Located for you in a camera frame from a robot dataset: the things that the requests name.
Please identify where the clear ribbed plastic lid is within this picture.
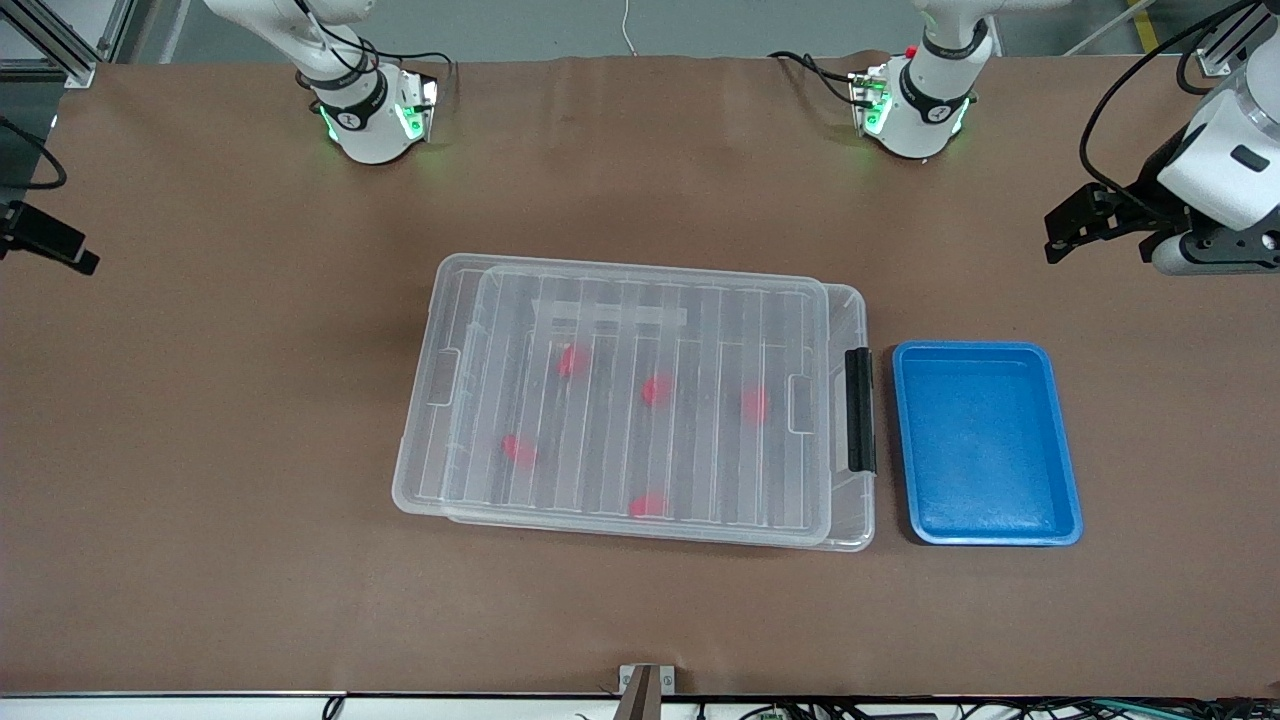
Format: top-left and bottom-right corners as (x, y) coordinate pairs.
(391, 252), (833, 548)

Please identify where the clear plastic storage box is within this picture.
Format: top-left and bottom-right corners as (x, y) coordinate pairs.
(445, 262), (878, 553)

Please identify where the short aluminium profile piece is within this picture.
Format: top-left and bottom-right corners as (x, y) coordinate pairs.
(1196, 15), (1257, 79)

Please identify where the blue plastic tray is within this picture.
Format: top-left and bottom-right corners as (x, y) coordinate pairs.
(891, 340), (1085, 548)

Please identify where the brown table cover sheet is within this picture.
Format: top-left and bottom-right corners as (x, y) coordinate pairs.
(0, 50), (1280, 701)

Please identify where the black right arm cable loop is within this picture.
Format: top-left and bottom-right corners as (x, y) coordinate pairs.
(0, 113), (69, 192)

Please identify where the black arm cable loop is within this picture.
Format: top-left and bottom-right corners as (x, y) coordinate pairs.
(1079, 0), (1263, 201)
(0, 113), (69, 192)

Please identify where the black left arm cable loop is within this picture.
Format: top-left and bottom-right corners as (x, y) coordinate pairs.
(1079, 0), (1263, 201)

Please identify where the aluminium frame profile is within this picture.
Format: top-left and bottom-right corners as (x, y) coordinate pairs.
(0, 0), (138, 91)

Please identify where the black left arm base cable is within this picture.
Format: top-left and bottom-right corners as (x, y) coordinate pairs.
(768, 50), (863, 107)

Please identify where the black arm base cable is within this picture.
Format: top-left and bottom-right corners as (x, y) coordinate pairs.
(768, 50), (863, 107)
(295, 0), (456, 81)

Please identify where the black right arm base cable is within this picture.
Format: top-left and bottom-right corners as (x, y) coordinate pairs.
(295, 0), (456, 81)

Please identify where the grey metal table bracket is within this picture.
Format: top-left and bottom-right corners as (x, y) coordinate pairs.
(617, 663), (677, 720)

